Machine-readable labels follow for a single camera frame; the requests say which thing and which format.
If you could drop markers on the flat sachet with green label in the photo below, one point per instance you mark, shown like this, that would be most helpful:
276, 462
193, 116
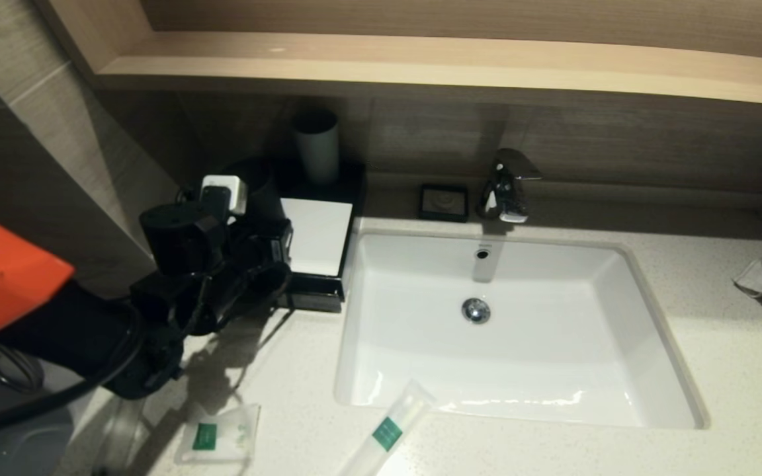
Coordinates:
219, 433

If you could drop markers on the chrome sink drain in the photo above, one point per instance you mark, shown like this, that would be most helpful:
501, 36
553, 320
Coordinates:
475, 311

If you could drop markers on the clear tube packet green label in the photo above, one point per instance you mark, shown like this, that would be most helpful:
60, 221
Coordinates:
387, 430

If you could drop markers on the white ceramic sink basin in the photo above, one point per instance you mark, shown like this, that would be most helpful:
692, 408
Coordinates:
553, 344

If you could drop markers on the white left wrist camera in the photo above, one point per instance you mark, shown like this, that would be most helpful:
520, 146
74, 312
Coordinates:
239, 195

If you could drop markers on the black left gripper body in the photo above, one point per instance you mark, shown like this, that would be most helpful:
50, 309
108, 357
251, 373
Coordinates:
249, 271

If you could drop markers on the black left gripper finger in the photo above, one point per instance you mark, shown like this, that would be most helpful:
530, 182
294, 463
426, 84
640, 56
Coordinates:
280, 241

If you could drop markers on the long clear toothbrush packet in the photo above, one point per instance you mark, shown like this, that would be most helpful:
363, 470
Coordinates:
123, 436

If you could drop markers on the grey plastic cup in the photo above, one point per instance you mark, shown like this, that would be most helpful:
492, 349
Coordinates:
318, 155

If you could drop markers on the black plastic cup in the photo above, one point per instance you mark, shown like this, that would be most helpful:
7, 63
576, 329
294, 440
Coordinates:
262, 192

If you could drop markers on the black tray with white liner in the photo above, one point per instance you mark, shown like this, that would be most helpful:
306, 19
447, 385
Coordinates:
318, 231

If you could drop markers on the chrome sink faucet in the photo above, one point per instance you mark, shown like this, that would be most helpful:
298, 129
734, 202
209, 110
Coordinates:
507, 192

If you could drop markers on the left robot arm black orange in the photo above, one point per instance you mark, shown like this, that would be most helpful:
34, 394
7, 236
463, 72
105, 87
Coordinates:
4, 277

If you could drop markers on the black glossy box drawer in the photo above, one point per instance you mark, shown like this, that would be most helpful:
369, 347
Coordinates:
318, 299

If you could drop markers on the light wooden wall shelf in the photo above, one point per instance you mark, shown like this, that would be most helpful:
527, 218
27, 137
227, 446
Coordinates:
421, 66

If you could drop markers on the black square soap dish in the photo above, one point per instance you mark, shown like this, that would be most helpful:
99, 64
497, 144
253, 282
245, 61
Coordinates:
444, 201

